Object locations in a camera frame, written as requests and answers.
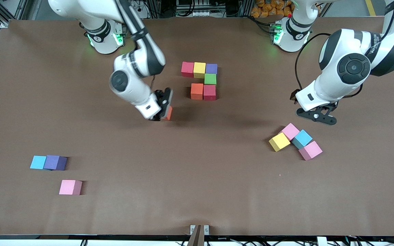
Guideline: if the pink foam cube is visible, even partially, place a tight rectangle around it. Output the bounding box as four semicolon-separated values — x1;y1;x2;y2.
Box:
282;123;300;140
298;141;323;161
59;180;83;196

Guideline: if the red foam cube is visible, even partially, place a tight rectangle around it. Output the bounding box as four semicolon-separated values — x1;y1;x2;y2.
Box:
181;61;195;78
203;84;217;101

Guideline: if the yellow foam cube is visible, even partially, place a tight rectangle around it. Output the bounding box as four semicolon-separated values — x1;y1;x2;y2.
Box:
193;62;207;79
269;132;291;152

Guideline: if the blue foam cube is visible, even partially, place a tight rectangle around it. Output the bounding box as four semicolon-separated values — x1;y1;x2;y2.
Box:
292;129;313;150
30;155;47;170

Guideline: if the brown table cover sheet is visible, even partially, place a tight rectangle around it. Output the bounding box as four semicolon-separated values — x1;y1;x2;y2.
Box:
0;17;394;236

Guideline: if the white power strip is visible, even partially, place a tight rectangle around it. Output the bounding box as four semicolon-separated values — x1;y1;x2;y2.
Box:
135;0;149;19

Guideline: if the bag of orange items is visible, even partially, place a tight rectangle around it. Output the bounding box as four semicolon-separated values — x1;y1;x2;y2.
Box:
251;0;295;18

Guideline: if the black camera cable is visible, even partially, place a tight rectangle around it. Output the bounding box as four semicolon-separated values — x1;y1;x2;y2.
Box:
295;33;331;91

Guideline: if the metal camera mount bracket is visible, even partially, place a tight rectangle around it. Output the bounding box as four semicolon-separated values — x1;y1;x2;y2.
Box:
190;224;209;246

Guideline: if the aluminium frame profile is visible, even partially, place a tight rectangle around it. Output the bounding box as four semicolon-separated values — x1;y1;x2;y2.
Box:
0;0;30;28

